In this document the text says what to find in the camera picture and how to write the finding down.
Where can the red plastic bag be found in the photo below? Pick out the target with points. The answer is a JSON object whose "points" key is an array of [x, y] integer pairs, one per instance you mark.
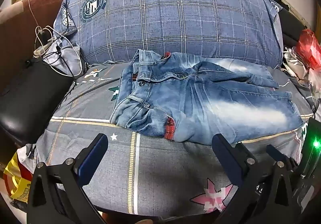
{"points": [[309, 45]]}

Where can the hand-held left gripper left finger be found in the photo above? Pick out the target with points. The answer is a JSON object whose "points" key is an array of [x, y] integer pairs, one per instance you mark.
{"points": [[94, 157]]}

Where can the yellow plastic bag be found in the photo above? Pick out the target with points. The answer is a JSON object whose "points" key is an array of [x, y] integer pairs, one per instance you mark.
{"points": [[17, 186]]}

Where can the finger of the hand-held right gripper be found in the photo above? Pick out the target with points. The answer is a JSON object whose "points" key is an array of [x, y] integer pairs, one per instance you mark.
{"points": [[278, 154]]}

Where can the brown velvet headboard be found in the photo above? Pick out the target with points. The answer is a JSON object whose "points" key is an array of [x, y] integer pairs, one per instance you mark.
{"points": [[17, 28]]}

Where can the white power strip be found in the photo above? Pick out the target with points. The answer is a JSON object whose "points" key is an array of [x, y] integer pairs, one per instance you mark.
{"points": [[42, 49]]}

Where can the grey star-print bed sheet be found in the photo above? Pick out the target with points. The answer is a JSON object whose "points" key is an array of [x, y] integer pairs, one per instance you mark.
{"points": [[155, 163]]}

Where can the blue denim pants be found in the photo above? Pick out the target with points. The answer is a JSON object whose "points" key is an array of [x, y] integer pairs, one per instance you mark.
{"points": [[200, 103]]}

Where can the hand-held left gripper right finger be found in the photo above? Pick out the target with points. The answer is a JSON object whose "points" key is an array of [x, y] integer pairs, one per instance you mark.
{"points": [[225, 161]]}

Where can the blue plaid pillow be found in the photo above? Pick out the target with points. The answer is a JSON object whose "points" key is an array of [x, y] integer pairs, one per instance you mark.
{"points": [[163, 13]]}

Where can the grey cloth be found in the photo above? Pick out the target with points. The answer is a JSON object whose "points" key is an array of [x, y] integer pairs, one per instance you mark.
{"points": [[72, 60]]}

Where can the white crumpled cloth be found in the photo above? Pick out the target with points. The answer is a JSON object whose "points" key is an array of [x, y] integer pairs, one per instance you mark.
{"points": [[296, 63]]}

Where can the black leather cushion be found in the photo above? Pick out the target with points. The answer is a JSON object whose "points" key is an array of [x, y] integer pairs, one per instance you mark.
{"points": [[30, 93]]}

